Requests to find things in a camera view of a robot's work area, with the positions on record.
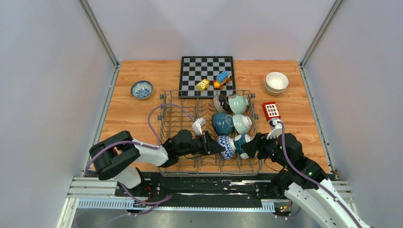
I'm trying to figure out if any red toy block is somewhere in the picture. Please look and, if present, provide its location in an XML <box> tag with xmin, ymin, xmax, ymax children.
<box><xmin>262</xmin><ymin>102</ymin><xmax>281</xmax><ymax>121</ymax></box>

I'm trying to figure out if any light blue striped bowl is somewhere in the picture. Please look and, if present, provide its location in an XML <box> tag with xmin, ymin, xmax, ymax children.
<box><xmin>232</xmin><ymin>114</ymin><xmax>252</xmax><ymax>134</ymax></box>

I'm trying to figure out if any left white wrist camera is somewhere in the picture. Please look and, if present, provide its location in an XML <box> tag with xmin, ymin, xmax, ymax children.
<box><xmin>192</xmin><ymin>117</ymin><xmax>205</xmax><ymax>136</ymax></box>

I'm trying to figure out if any grey wire dish rack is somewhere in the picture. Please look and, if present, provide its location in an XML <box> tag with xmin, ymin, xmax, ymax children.
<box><xmin>158</xmin><ymin>90</ymin><xmax>263</xmax><ymax>176</ymax></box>

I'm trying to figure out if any dark teal glazed bowl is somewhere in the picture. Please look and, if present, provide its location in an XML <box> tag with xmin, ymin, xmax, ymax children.
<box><xmin>211</xmin><ymin>113</ymin><xmax>234</xmax><ymax>135</ymax></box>

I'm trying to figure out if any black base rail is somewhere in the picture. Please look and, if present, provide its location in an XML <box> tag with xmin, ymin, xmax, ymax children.
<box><xmin>115</xmin><ymin>172</ymin><xmax>292</xmax><ymax>212</ymax></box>

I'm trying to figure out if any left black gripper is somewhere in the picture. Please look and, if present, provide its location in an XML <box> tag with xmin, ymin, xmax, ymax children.
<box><xmin>178</xmin><ymin>130</ymin><xmax>225</xmax><ymax>157</ymax></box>

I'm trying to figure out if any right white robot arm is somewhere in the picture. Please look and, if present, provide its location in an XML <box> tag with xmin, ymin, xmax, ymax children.
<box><xmin>241</xmin><ymin>133</ymin><xmax>368</xmax><ymax>228</ymax></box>

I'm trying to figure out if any blue floral white bowl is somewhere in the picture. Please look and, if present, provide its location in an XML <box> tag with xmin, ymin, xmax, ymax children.
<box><xmin>131</xmin><ymin>80</ymin><xmax>153</xmax><ymax>99</ymax></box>

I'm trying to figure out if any blue orange toy truck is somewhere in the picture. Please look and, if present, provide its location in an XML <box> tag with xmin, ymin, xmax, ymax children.
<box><xmin>213</xmin><ymin>71</ymin><xmax>231</xmax><ymax>90</ymax></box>

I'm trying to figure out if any teal white dotted bowl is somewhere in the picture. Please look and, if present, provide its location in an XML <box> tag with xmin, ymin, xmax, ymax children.
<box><xmin>234</xmin><ymin>134</ymin><xmax>251</xmax><ymax>159</ymax></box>

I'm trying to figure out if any black patterned bowl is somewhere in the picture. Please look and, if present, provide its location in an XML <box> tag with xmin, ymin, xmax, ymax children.
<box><xmin>213</xmin><ymin>94</ymin><xmax>231</xmax><ymax>113</ymax></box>

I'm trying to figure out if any black white checkerboard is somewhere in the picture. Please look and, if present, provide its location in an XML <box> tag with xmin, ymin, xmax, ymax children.
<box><xmin>179</xmin><ymin>56</ymin><xmax>236</xmax><ymax>98</ymax></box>

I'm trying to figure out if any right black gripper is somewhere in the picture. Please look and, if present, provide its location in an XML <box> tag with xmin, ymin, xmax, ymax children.
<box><xmin>240</xmin><ymin>130</ymin><xmax>290</xmax><ymax>169</ymax></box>

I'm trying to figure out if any mint green bowl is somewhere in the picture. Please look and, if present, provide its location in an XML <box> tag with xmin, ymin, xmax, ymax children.
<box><xmin>227</xmin><ymin>95</ymin><xmax>249</xmax><ymax>114</ymax></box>

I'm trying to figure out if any blue zigzag bowl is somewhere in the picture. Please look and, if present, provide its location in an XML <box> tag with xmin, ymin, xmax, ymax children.
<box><xmin>217</xmin><ymin>135</ymin><xmax>236</xmax><ymax>160</ymax></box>

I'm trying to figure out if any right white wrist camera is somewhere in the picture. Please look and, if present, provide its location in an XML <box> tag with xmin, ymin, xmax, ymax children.
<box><xmin>267</xmin><ymin>117</ymin><xmax>283</xmax><ymax>139</ymax></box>

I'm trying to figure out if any beige floral bowl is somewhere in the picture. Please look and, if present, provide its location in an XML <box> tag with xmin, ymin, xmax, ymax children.
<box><xmin>265</xmin><ymin>84</ymin><xmax>285</xmax><ymax>96</ymax></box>

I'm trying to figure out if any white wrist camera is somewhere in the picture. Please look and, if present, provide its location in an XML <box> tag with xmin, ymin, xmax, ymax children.
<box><xmin>192</xmin><ymin>117</ymin><xmax>205</xmax><ymax>136</ymax></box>
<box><xmin>267</xmin><ymin>117</ymin><xmax>283</xmax><ymax>139</ymax></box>

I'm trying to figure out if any yellow toy car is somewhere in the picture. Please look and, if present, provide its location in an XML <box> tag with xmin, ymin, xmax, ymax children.
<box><xmin>196</xmin><ymin>79</ymin><xmax>210</xmax><ymax>90</ymax></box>

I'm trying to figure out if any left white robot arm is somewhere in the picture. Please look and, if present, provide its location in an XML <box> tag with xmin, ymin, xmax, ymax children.
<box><xmin>89</xmin><ymin>130</ymin><xmax>225</xmax><ymax>196</ymax></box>

